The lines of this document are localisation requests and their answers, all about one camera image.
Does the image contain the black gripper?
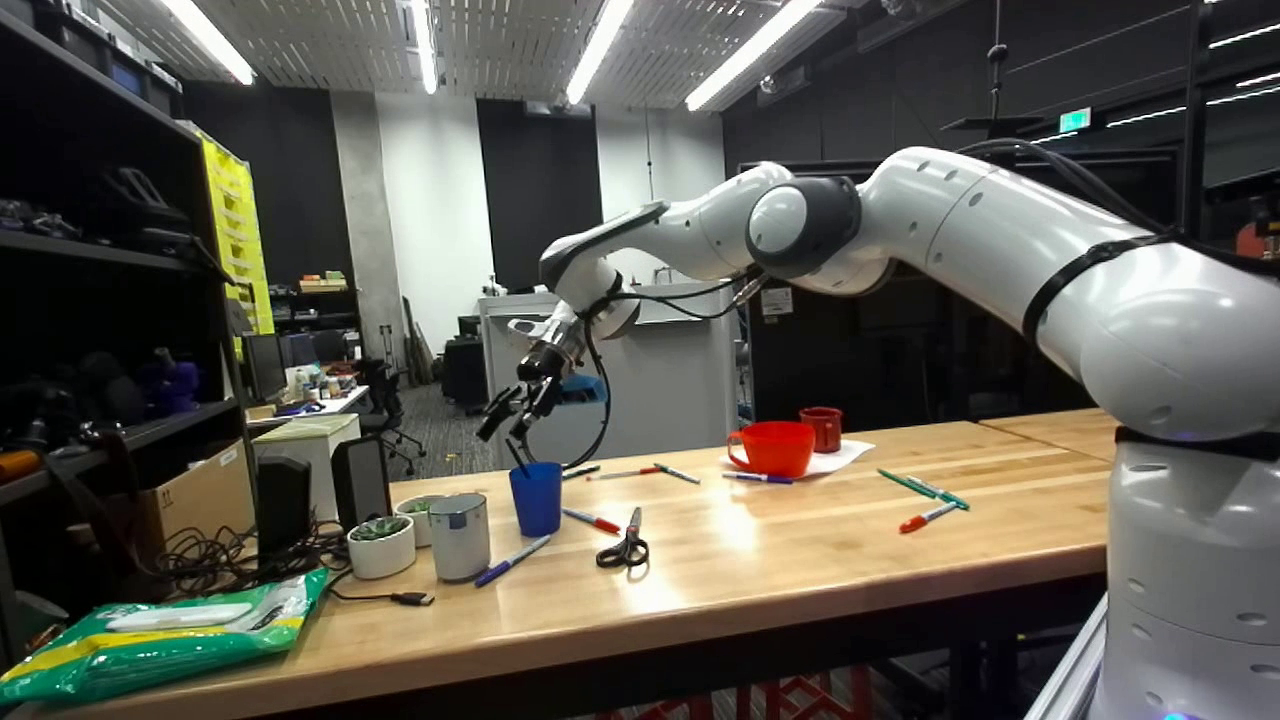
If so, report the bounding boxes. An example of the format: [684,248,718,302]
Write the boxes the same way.
[470,302,588,444]

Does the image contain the blue plastic cup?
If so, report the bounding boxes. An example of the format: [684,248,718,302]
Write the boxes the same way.
[508,462,566,542]

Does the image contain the blue pen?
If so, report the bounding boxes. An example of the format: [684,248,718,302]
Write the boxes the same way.
[470,531,554,591]

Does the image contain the large red cup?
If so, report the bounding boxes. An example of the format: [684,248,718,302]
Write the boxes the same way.
[724,421,818,483]

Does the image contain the black office chair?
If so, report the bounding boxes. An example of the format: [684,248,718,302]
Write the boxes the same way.
[354,357,432,476]

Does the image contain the red capped white marker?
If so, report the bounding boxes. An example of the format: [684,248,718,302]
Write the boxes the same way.
[560,504,624,542]

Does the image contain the black speaker box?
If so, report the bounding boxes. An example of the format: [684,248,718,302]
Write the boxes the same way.
[328,433,398,531]
[253,456,318,572]

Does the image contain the black scissors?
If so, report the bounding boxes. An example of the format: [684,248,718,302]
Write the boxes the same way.
[593,504,657,576]

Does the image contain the white bowl green contents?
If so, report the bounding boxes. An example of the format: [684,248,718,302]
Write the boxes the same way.
[343,511,418,584]

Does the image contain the white desk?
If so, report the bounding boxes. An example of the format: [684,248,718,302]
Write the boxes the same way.
[242,383,370,525]

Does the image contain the dark shelf with clutter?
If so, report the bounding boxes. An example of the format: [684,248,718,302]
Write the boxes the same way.
[271,263,363,335]

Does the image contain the dark computer monitor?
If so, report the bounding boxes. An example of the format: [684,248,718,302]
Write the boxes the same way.
[241,332,292,406]

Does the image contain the small dark red mug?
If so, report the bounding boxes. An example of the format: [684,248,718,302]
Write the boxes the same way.
[797,406,848,456]

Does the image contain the brown cardboard box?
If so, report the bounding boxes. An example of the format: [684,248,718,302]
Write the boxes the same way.
[147,436,259,548]

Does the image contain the yellow bin rack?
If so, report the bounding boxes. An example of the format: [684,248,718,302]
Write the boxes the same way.
[195,131,279,344]

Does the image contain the white paper sheet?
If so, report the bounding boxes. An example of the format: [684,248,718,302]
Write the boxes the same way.
[724,436,881,489]

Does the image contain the blue plastic object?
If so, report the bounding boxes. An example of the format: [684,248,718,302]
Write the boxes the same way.
[140,349,207,421]

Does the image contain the ceiling light strip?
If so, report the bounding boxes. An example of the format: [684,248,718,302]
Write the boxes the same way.
[560,0,640,113]
[157,0,259,92]
[680,0,831,119]
[398,0,443,101]

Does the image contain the teal marker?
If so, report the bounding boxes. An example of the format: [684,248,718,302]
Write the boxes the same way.
[914,483,974,517]
[873,465,935,504]

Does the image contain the red crate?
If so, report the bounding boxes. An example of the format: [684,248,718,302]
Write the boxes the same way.
[714,666,890,720]

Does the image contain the green wipes packet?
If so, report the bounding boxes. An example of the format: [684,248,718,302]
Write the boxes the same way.
[0,564,339,714]

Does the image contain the black shelf unit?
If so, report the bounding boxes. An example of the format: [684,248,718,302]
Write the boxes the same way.
[0,0,256,646]

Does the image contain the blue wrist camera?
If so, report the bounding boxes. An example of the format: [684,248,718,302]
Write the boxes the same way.
[554,367,611,411]

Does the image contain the black usb cable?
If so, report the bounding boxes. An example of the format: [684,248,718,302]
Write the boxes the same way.
[324,572,439,611]

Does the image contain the tangled black cables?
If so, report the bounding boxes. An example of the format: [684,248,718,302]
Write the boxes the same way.
[150,522,343,597]

